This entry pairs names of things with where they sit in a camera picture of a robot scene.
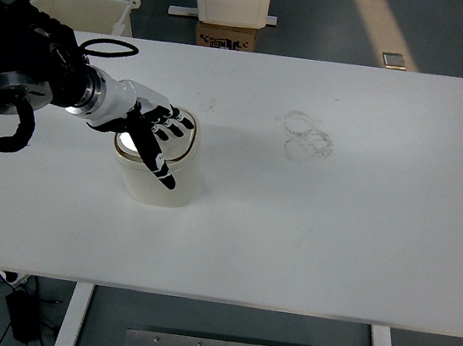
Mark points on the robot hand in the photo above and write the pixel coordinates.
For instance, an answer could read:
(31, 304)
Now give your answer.
(117, 98)

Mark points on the cream plastic trash bin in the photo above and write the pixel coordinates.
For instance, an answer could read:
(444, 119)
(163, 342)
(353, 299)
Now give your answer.
(156, 195)

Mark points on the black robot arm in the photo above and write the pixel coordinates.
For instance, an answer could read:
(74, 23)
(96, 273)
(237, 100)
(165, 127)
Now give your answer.
(17, 47)

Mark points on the large cream plastic tub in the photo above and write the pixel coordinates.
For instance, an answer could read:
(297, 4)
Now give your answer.
(90, 13)

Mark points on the grey metal base bar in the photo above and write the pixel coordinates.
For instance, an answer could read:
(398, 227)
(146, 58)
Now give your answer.
(182, 11)

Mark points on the printed cardboard box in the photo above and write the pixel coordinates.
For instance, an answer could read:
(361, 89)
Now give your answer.
(225, 38)

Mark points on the black power adapter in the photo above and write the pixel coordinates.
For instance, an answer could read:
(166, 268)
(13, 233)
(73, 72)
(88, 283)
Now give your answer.
(21, 316)

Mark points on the square metal floor plate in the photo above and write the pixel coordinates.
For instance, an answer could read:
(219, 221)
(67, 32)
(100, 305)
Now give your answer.
(394, 60)

